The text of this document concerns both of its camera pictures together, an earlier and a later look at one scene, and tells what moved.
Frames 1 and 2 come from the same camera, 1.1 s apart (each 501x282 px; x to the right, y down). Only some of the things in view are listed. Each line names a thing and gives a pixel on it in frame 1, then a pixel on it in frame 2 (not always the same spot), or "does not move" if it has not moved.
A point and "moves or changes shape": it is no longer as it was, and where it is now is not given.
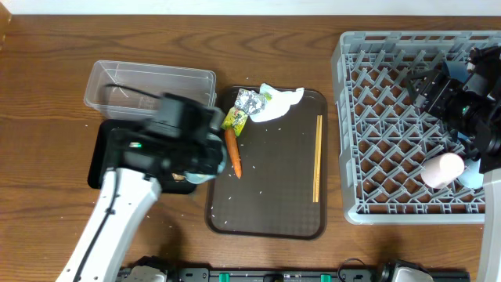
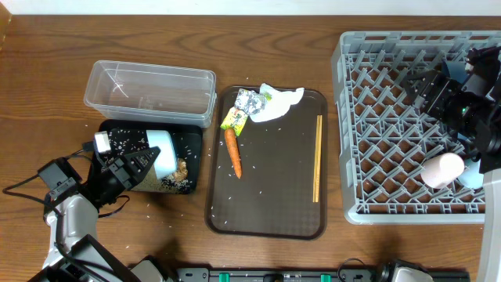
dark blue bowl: x=458 y=70 does not move
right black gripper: x=435 y=79 does not move
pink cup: x=441 y=170 does not move
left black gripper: x=217 y=157 → x=122 y=165
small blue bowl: x=470 y=176 does not move
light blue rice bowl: x=200 y=178 moves or changes shape
